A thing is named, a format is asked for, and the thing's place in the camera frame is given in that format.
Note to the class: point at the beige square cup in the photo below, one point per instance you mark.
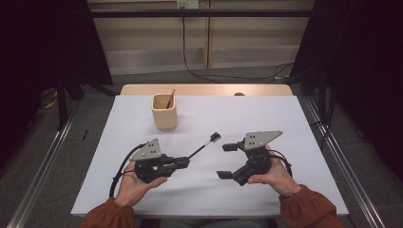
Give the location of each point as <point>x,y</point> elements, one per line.
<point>164,118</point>

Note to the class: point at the black curtain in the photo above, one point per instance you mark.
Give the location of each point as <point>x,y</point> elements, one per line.
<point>31,47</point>
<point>364,47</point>

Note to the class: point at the white wall socket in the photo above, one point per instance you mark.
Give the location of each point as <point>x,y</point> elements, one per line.
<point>187,3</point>

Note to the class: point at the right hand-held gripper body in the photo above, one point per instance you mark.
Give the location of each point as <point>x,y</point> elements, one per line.
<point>259,158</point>

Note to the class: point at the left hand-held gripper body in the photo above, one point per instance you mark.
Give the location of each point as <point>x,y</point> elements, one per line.
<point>150,167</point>

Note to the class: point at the white board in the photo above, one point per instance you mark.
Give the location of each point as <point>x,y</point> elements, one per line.
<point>206,196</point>

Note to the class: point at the aluminium rail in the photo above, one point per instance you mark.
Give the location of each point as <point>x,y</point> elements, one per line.
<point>368,205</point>
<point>39,177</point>

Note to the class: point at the wooden table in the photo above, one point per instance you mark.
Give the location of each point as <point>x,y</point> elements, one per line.
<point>190,89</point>

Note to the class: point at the person's right hand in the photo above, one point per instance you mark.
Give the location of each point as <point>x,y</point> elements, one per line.
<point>278,177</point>

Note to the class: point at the small black stick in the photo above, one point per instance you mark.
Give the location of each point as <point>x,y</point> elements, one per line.
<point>85,135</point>

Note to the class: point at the dark round table grommet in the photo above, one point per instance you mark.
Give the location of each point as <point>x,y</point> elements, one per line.
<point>239,94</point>

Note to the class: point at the black brush with orange tip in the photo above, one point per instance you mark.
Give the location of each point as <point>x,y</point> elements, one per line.
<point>170,100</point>

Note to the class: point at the black brush with square head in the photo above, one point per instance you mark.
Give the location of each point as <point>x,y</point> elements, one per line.
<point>202,147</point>

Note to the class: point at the black metal stand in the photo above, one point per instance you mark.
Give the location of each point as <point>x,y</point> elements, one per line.
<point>61,104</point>

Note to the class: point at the person's left hand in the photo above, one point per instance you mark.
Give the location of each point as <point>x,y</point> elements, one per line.
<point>133,188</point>

